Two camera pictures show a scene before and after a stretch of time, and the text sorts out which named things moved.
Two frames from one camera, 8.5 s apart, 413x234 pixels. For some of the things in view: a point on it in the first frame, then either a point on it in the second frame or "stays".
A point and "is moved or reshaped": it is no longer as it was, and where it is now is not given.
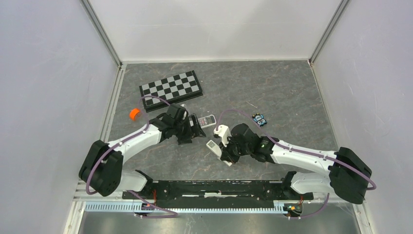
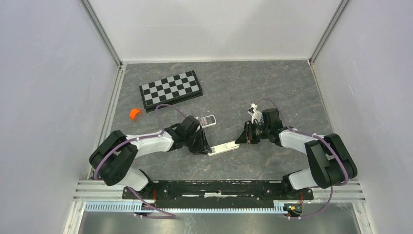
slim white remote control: [215, 149] is moved or reshaped
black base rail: [217, 191] stays
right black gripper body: [233, 150] to [254, 132]
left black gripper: [193, 131] to [202, 146]
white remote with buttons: [207, 121] stays
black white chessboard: [173, 89] stays
